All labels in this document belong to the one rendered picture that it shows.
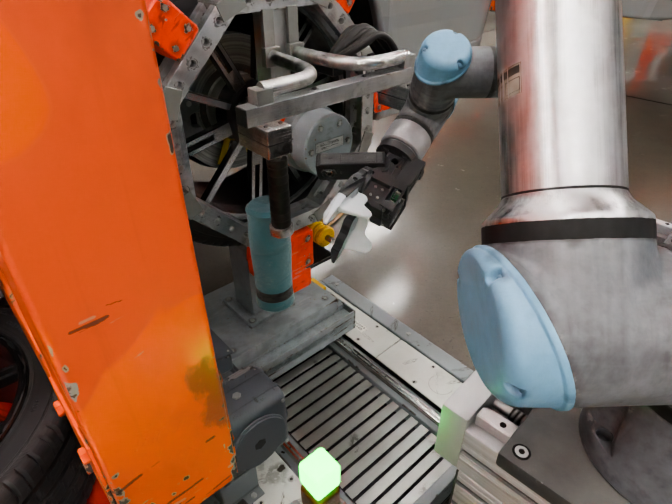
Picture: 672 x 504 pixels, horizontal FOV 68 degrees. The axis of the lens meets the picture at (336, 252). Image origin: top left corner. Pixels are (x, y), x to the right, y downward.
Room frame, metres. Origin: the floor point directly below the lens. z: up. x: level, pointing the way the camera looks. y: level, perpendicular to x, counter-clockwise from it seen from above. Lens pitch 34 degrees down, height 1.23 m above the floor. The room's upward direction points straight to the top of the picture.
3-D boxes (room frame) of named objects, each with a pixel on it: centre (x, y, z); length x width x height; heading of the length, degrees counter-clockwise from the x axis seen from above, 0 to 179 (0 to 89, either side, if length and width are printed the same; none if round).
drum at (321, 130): (1.00, 0.08, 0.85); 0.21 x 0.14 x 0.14; 42
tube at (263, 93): (0.90, 0.12, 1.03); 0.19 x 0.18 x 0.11; 42
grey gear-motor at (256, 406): (0.78, 0.30, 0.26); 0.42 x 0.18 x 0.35; 42
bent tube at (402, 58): (1.03, -0.03, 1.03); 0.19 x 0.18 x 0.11; 42
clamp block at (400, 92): (1.01, -0.13, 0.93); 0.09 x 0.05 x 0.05; 42
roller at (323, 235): (1.21, 0.11, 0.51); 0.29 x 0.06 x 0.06; 42
